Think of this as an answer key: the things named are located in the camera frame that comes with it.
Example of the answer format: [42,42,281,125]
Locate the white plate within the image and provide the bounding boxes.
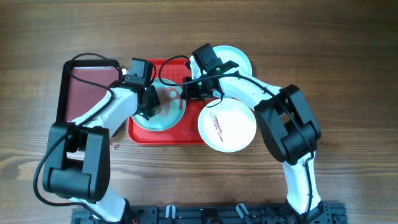
[132,78,186,132]
[198,98,257,153]
[213,45,252,76]

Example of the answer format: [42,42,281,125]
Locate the green yellow sponge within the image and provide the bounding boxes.
[148,106,161,117]

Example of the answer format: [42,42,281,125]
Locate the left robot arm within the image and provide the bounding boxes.
[33,58,160,223]

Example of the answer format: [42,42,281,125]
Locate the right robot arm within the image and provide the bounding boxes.
[181,44,321,219]

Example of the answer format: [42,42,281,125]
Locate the red plastic tray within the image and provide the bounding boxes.
[127,58,252,146]

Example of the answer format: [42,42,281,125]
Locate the black tray with maroon liner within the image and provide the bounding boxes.
[56,59,121,122]

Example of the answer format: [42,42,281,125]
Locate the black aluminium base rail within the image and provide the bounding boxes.
[70,202,348,224]

